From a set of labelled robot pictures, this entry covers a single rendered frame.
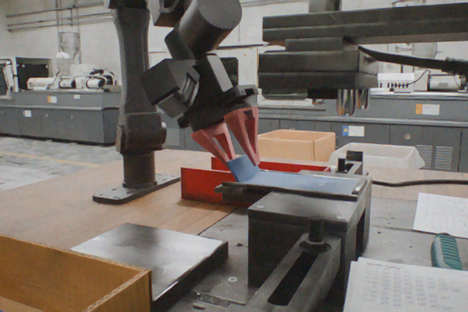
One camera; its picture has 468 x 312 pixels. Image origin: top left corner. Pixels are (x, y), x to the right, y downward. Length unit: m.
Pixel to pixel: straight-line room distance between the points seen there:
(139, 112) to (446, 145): 4.42
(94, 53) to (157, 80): 9.92
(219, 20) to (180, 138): 5.75
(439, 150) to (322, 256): 4.64
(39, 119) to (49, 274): 8.32
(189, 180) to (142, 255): 0.28
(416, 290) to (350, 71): 0.19
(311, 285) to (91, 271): 0.18
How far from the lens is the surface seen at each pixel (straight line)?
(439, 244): 0.52
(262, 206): 0.41
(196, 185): 0.71
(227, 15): 0.47
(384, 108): 4.95
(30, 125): 8.96
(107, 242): 0.51
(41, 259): 0.40
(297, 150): 2.76
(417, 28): 0.41
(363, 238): 0.52
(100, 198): 0.75
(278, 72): 0.40
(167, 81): 0.44
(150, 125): 0.75
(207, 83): 0.49
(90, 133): 7.57
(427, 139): 4.93
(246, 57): 5.55
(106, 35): 10.08
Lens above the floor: 1.11
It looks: 9 degrees down
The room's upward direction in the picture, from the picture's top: straight up
